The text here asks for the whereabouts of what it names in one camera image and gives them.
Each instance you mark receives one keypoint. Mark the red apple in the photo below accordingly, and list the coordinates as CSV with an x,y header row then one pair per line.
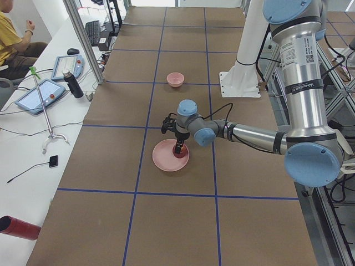
x,y
180,154

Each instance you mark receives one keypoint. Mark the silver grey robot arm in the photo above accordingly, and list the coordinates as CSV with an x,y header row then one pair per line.
x,y
312,154

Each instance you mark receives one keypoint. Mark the black keyboard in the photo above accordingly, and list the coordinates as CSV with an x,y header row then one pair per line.
x,y
92,30

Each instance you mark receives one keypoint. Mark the teach pendant tablet near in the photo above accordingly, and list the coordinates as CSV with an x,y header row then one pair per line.
x,y
50,92

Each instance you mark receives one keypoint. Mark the pink plate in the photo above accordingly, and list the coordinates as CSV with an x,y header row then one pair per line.
x,y
164,159

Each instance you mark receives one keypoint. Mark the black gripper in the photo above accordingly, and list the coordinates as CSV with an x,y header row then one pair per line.
x,y
181,136

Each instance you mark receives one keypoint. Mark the aluminium frame post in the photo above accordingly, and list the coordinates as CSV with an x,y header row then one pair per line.
x,y
79,29

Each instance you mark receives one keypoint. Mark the teach pendant tablet far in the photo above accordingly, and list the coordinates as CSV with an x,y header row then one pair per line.
x,y
71,63

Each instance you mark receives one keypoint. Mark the red cylinder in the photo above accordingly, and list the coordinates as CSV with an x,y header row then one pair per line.
x,y
18,228

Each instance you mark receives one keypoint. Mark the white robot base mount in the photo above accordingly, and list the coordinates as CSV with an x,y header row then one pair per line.
x,y
241,81

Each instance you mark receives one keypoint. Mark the metal reacher grabber stick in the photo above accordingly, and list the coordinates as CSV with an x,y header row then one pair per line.
x,y
52,135

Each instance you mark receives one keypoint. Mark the teach pendant tablet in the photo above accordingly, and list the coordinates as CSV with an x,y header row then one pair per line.
x,y
50,92
71,63

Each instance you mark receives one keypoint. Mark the black box with label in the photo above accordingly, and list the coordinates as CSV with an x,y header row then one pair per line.
x,y
104,41

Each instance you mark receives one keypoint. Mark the black computer mouse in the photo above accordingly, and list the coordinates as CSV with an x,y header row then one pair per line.
x,y
72,51

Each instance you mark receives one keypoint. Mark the pink bowl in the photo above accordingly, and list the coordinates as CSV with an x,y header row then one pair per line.
x,y
175,79

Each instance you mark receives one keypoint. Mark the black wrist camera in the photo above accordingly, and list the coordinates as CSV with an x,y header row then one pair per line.
x,y
169,124

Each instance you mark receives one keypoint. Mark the small black square device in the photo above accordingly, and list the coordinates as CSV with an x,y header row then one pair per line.
x,y
53,161

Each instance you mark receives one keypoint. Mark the person in yellow shirt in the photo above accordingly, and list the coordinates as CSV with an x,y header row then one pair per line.
x,y
17,53

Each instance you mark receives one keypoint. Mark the black water bottle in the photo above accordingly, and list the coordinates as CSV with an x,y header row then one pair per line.
x,y
72,83

